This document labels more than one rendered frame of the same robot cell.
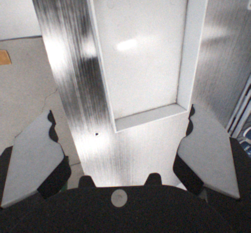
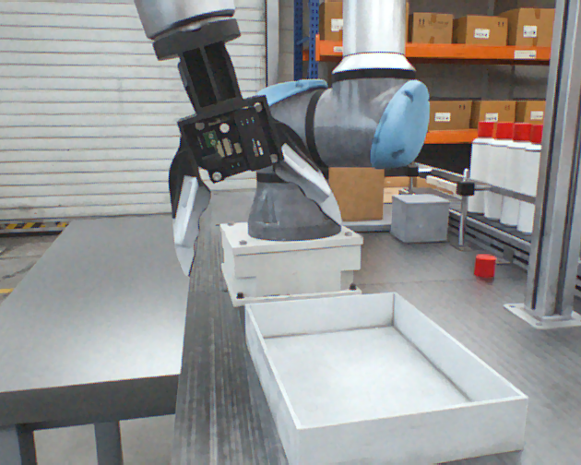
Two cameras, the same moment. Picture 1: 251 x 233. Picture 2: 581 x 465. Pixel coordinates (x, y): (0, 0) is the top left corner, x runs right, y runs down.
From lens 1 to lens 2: 0.55 m
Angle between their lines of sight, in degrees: 105
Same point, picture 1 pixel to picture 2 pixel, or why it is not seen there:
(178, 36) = (412, 357)
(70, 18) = (225, 360)
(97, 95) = (258, 431)
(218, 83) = not seen: outside the picture
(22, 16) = (163, 363)
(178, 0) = (385, 335)
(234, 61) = not seen: outside the picture
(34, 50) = not seen: outside the picture
